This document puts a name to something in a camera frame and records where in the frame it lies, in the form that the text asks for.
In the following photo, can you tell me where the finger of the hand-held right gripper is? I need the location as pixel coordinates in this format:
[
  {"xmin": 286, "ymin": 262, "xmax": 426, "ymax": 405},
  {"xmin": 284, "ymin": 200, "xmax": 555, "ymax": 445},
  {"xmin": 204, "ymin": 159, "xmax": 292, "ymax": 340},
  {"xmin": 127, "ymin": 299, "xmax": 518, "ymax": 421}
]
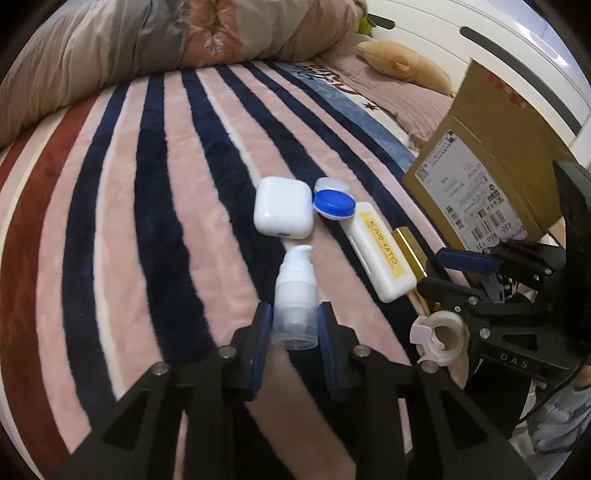
[
  {"xmin": 436, "ymin": 240, "xmax": 562, "ymax": 289},
  {"xmin": 418, "ymin": 276, "xmax": 537, "ymax": 340}
]

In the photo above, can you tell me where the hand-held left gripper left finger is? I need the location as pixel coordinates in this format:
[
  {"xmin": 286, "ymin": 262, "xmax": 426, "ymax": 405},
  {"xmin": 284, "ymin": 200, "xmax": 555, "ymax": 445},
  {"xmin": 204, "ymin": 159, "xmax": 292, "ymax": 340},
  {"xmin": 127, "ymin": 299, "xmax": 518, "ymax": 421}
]
[{"xmin": 55, "ymin": 302, "xmax": 274, "ymax": 480}]

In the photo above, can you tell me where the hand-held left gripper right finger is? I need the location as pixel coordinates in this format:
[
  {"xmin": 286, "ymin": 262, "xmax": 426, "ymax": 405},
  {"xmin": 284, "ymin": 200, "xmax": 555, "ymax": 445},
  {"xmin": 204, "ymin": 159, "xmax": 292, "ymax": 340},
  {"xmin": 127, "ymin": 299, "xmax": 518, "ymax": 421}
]
[{"xmin": 317, "ymin": 302, "xmax": 536, "ymax": 480}]

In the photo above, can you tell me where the white pump bottle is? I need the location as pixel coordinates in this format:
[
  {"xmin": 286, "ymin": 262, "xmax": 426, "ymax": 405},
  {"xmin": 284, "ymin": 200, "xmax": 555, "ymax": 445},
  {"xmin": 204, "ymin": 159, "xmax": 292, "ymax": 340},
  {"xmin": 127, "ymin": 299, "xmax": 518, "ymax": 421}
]
[{"xmin": 270, "ymin": 246, "xmax": 319, "ymax": 352}]

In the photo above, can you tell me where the white tape roll dispenser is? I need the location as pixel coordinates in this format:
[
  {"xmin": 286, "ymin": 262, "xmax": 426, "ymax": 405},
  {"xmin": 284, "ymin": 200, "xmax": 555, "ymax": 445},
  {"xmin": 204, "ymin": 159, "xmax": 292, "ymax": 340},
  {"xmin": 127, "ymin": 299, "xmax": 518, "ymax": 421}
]
[{"xmin": 410, "ymin": 310, "xmax": 472, "ymax": 367}]

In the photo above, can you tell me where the gold black lipstick tube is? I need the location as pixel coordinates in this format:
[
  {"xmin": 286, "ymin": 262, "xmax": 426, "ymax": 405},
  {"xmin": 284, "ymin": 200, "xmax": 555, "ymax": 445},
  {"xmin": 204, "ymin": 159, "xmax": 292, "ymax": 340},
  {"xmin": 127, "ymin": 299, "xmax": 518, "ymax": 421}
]
[{"xmin": 392, "ymin": 226, "xmax": 440, "ymax": 315}]

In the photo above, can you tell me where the white case with yellow label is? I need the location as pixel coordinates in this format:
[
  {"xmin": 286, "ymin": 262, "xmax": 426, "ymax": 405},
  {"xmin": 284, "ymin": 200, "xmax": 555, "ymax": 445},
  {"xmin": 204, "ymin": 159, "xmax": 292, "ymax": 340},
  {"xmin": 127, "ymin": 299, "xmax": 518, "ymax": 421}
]
[{"xmin": 339, "ymin": 202, "xmax": 416, "ymax": 304}]

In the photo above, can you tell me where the brown cardboard box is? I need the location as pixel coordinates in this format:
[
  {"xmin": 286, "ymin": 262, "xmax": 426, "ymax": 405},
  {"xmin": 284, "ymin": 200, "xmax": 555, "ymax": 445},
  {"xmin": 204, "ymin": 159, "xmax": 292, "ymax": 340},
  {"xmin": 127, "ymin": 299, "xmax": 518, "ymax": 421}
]
[{"xmin": 402, "ymin": 58, "xmax": 591, "ymax": 252}]

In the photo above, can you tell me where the white earbuds case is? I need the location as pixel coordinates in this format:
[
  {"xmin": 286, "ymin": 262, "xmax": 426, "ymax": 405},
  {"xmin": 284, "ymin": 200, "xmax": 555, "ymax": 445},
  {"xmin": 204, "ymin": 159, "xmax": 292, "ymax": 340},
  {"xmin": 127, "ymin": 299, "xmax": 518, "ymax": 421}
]
[{"xmin": 253, "ymin": 176, "xmax": 315, "ymax": 240}]

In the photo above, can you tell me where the blue white contact lens case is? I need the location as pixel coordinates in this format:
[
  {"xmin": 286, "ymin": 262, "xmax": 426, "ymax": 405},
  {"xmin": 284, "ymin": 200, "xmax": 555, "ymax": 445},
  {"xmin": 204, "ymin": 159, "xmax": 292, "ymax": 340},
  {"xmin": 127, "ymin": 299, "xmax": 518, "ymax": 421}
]
[{"xmin": 312, "ymin": 178, "xmax": 356, "ymax": 220}]

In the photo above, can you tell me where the striped pink navy blanket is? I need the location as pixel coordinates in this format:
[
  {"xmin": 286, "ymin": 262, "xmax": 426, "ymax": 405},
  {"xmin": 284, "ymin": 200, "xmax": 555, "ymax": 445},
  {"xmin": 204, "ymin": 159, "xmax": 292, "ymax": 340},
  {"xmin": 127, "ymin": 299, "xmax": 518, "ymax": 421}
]
[{"xmin": 0, "ymin": 60, "xmax": 446, "ymax": 480}]

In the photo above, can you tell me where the pink quilted bedsheet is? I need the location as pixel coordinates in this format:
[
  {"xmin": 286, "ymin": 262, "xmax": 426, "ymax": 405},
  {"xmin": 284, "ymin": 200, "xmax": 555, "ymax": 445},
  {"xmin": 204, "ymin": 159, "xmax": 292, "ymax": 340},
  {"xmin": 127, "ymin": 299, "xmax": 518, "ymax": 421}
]
[{"xmin": 318, "ymin": 39, "xmax": 459, "ymax": 149}]

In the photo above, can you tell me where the blue white printed cloth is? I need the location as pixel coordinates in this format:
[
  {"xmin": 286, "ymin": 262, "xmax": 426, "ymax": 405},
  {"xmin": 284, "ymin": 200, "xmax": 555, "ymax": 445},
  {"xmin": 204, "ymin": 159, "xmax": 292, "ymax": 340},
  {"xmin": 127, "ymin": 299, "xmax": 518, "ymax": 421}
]
[{"xmin": 277, "ymin": 60, "xmax": 417, "ymax": 163}]

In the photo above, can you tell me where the tan plush toy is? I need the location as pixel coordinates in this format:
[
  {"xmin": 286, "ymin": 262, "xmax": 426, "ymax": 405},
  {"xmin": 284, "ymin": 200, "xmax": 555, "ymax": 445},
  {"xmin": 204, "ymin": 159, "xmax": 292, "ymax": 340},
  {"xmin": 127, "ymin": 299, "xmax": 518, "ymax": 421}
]
[{"xmin": 355, "ymin": 39, "xmax": 454, "ymax": 96}]

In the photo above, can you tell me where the white headboard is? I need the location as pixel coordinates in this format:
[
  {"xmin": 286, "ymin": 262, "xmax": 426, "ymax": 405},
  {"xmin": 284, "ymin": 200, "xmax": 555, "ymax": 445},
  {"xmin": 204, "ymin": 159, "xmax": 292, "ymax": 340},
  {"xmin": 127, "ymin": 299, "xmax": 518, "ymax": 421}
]
[{"xmin": 365, "ymin": 0, "xmax": 591, "ymax": 168}]

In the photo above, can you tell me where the green plush toy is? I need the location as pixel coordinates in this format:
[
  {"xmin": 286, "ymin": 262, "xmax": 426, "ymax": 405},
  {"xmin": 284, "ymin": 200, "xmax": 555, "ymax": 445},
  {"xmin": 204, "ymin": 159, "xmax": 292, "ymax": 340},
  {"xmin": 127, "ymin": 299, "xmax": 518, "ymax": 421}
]
[{"xmin": 358, "ymin": 14, "xmax": 395, "ymax": 36}]

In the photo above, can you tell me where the beige patchwork duvet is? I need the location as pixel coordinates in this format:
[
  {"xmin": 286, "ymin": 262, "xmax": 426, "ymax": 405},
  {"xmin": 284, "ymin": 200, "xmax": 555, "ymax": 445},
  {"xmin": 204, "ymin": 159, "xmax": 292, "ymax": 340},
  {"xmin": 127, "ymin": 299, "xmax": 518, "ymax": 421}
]
[{"xmin": 0, "ymin": 0, "xmax": 365, "ymax": 148}]

